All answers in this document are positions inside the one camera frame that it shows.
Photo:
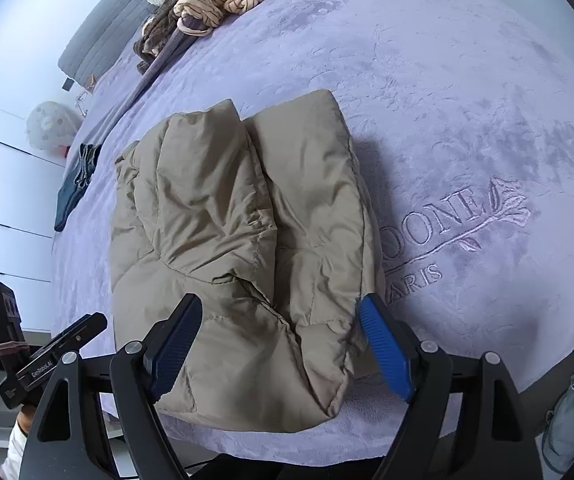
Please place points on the white sleeved left forearm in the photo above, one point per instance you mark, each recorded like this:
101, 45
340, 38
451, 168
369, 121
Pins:
10, 469

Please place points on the lavender embossed bed blanket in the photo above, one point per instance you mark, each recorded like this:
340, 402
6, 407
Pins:
462, 116

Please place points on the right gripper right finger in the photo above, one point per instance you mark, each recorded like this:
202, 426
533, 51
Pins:
394, 352

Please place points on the folded blue jeans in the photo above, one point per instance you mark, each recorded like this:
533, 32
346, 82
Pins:
75, 183

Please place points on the person's left hand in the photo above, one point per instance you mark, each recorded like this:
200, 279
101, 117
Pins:
25, 418

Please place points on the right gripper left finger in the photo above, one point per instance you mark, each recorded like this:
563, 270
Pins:
169, 346

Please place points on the grey quilted headboard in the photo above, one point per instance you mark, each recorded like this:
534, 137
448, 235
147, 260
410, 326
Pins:
99, 41

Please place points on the beige puffer jacket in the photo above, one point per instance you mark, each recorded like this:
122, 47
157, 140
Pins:
267, 220

